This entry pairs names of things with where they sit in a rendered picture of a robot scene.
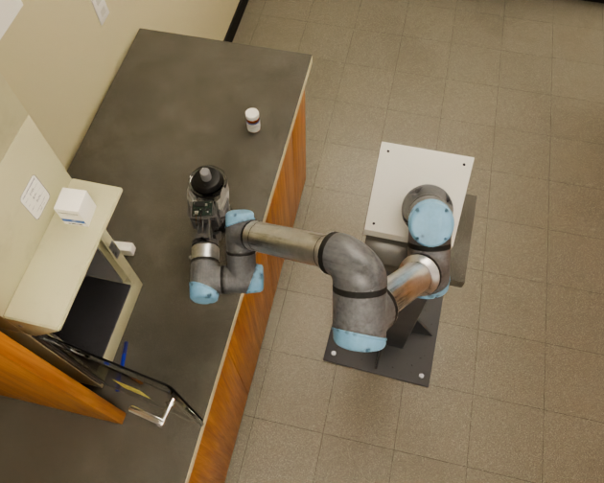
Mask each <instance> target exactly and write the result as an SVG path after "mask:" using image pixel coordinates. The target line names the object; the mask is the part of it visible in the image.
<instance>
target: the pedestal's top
mask: <svg viewBox="0 0 604 483"><path fill-rule="evenodd" d="M476 199H477V196H476V195H468V194H466V195H465V198H464V203H463V207H462V211H461V215H460V219H459V223H458V226H457V231H456V235H455V239H454V243H453V247H452V249H451V263H450V279H451V280H450V286H454V287H458V288H462V287H463V285H464V283H465V278H466V271H467V264H468V258H469V251H470V244H471V237H472V231H473V224H474V217H475V211H476ZM364 243H365V244H366V245H367V246H369V247H370V248H371V249H372V250H373V251H374V252H375V253H376V255H377V256H378V257H379V258H380V260H381V261H382V263H383V266H384V268H385V270H388V271H392V272H395V271H396V270H398V269H399V266H400V264H401V262H402V261H403V260H404V259H405V258H406V257H407V242H402V241H394V240H389V239H383V238H378V237H373V236H368V235H366V238H365V242H364Z"/></svg>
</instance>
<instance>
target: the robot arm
mask: <svg viewBox="0 0 604 483"><path fill-rule="evenodd" d="M187 201H188V207H187V214H188V216H189V218H190V220H191V223H192V224H193V226H194V228H196V229H197V233H196V238H195V239H194V240H193V241H192V250H191V254H192V255H191V256H189V259H191V268H190V282H189V286H190V299H191V300H192V301H193V302H195V303H198V304H204V305H205V304H213V303H215V302H217V301H218V299H219V294H229V293H245V294H248V293H256V292H261V291H262V290H263V289H264V267H263V266H262V265H261V264H256V251H257V252H261V253H264V254H268V255H271V256H275V257H279V258H283V259H287V260H291V261H295V262H299V263H302V264H306V265H313V266H317V267H319V269H320V270H321V271H322V272H323V273H325V274H328V275H331V277H332V280H333V327H332V330H333V339H334V342H335V343H336V345H337V346H339V347H341V348H343V349H346V350H349V351H354V352H364V353H368V352H377V351H379V350H381V349H383V348H384V347H385V344H386V340H387V338H386V331H387V330H388V329H389V328H391V327H392V326H393V325H394V323H395V322H396V320H397V318H398V312H399V311H401V310H402V309H403V308H404V307H406V306H407V305H408V304H409V303H411V302H412V301H413V300H415V299H416V298H420V299H434V298H435V297H437V298H438V297H441V296H443V295H444V294H445V293H446V292H447V291H448V289H449V284H450V280H451V279H450V263H451V242H452V233H453V228H454V219H453V202H452V200H451V198H450V196H449V195H448V194H447V192H446V191H444V190H443V189H442V188H440V187H438V186H435V185H431V184H425V185H420V186H417V187H415V188H413V189H412V190H411V191H409V192H408V193H407V195H406V196H405V198H404V200H403V203H402V217H403V220H404V222H405V224H406V225H407V227H408V240H407V257H406V258H405V259H404V260H403V261H402V262H401V264H400V266H399V269H398V270H396V271H395V272H393V273H391V274H390V275H388V276H387V275H386V271H385V268H384V266H383V263H382V261H381V260H380V258H379V257H378V256H377V255H376V253H375V252H374V251H373V250H372V249H371V248H370V247H369V246H367V245H366V244H365V243H363V242H362V241H360V240H358V239H356V238H355V237H353V236H350V235H348V234H345V233H339V232H330V233H328V234H321V233H315V232H311V231H306V230H301V229H296V228H291V227H286V226H281V225H276V224H271V223H266V222H261V221H256V220H255V218H254V213H253V212H252V211H250V210H232V211H229V188H228V184H226V188H222V189H221V198H220V199H219V200H218V201H216V203H215V204H214V201H213V200H209V201H196V196H195V195H194V194H193V193H192V192H191V190H190V187H188V189H187ZM228 211H229V212H228ZM224 220H225V226H224V228H225V236H226V256H227V265H221V266H219V263H220V249H219V241H220V240H221V239H222V236H221V231H217V230H219V228H220V227H221V223H223V221H224Z"/></svg>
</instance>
